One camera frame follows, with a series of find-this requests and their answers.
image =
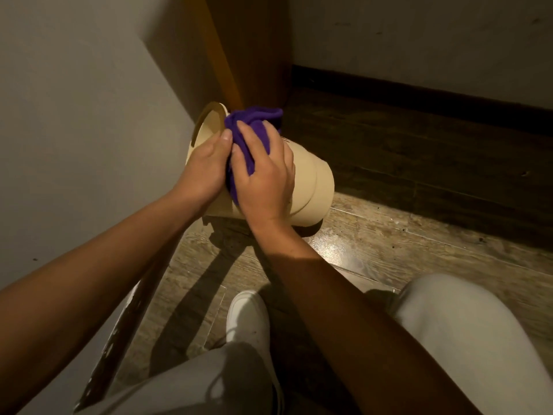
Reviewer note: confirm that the beige plastic waste bin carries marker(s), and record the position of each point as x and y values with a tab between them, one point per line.
312	185

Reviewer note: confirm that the white shoe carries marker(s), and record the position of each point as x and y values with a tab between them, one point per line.
248	317

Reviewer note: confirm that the person's right hand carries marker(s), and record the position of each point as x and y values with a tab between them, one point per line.
268	185

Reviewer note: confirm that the person's right forearm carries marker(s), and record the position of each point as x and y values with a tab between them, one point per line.
345	324

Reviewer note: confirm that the light grey trousers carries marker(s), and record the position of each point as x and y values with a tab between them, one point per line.
471	337

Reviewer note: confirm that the person's right little finger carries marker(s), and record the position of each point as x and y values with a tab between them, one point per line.
293	179

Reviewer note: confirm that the person's left forearm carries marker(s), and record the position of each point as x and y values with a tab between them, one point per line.
86	298

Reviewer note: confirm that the person's left hand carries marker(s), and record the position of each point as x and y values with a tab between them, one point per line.
203	168

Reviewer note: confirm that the dark wooden baseboard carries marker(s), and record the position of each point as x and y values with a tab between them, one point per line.
432	101

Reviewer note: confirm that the glossy brown baseboard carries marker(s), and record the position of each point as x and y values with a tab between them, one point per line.
125	332

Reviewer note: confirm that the person's right thumb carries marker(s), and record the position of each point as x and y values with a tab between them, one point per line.
237	183

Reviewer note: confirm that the purple cleaning cloth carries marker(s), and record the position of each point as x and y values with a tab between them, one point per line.
255	117

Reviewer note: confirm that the person's left thumb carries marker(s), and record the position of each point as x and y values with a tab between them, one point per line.
223	144

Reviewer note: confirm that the person's right middle finger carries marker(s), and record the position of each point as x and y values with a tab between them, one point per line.
274	140

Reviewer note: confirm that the wooden door frame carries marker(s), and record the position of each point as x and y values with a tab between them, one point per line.
255	47

